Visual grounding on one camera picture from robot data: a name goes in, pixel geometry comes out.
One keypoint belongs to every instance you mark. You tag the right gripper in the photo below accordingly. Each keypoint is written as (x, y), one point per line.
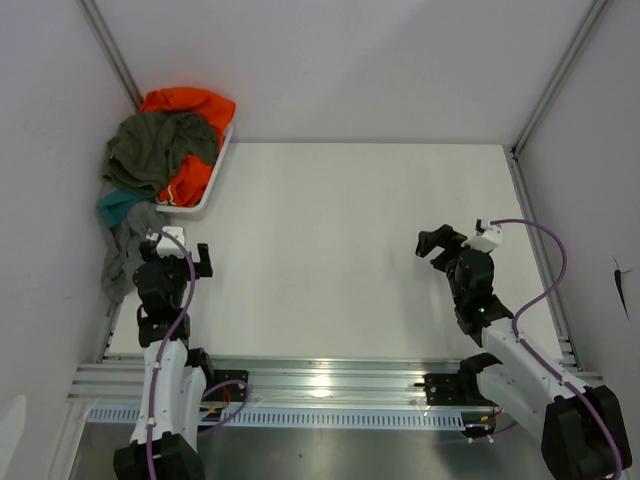
(444, 237)

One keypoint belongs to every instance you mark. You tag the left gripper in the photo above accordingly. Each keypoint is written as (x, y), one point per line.
(149, 252)

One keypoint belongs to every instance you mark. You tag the olive green shorts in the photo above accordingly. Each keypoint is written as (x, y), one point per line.
(148, 149)

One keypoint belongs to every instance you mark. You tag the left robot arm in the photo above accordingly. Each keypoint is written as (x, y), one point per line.
(163, 444)

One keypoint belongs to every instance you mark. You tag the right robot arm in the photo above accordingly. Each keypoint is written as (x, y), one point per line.
(580, 428)

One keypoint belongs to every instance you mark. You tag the grey shorts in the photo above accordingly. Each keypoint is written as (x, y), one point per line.
(123, 240)

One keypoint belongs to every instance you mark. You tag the orange shorts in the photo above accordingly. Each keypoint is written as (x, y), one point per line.
(186, 187)

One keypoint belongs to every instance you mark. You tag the teal shorts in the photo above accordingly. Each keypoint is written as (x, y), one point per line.
(114, 207)

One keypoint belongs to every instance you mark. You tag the white plastic basket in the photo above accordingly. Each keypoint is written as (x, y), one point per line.
(195, 210)

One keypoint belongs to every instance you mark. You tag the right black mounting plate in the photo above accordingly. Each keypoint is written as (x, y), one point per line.
(452, 390)

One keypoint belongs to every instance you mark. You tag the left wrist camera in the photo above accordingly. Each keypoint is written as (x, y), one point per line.
(171, 242)

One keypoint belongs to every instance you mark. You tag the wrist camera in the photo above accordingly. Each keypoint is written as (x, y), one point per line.
(171, 242)
(487, 236)

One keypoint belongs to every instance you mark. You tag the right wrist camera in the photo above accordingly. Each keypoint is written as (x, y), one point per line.
(487, 236)

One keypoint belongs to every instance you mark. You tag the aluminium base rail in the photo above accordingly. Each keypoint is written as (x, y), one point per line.
(279, 382)

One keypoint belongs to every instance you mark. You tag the slotted cable duct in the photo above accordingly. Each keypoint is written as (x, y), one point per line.
(316, 418)

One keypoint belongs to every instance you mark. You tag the left aluminium corner post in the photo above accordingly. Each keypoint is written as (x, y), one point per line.
(111, 51)

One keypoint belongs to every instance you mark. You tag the aluminium corner post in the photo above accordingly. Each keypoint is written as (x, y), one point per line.
(581, 38)
(111, 51)

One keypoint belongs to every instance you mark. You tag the right aluminium corner post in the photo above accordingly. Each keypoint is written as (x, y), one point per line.
(581, 38)

